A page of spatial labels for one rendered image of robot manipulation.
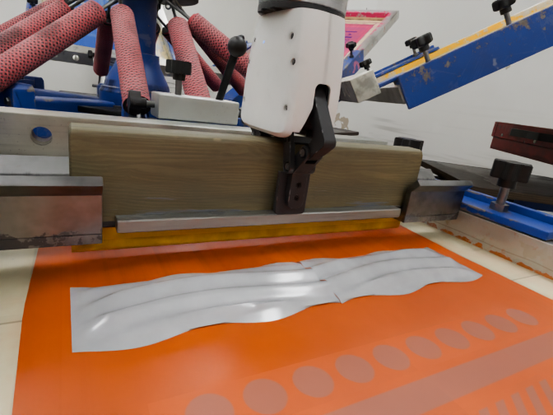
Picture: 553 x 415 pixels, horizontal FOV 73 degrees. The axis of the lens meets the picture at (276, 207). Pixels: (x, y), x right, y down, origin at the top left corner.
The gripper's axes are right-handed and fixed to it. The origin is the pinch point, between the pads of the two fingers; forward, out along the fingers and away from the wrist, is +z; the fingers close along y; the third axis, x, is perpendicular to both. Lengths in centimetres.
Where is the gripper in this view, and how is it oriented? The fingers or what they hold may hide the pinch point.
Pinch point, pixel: (277, 185)
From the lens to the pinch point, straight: 36.7
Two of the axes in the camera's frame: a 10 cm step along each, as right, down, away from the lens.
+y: 4.7, 3.2, -8.2
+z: -1.3, 9.5, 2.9
